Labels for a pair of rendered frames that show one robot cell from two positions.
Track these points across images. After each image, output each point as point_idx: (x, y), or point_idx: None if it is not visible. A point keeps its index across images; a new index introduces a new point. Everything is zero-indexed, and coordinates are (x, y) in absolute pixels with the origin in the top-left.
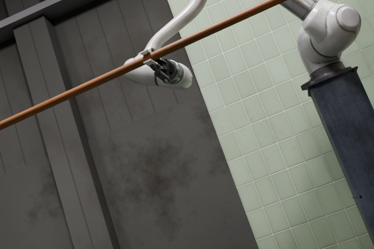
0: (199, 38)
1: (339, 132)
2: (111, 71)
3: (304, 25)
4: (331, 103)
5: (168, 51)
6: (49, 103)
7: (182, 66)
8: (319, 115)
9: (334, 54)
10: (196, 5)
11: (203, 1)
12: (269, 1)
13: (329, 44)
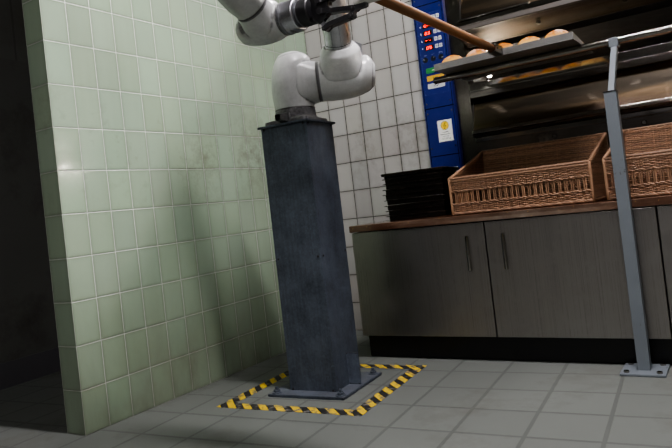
0: (406, 12)
1: (317, 181)
2: None
3: (339, 55)
4: (316, 147)
5: (386, 3)
6: None
7: None
8: (270, 155)
9: (331, 99)
10: None
11: None
12: (445, 24)
13: (345, 88)
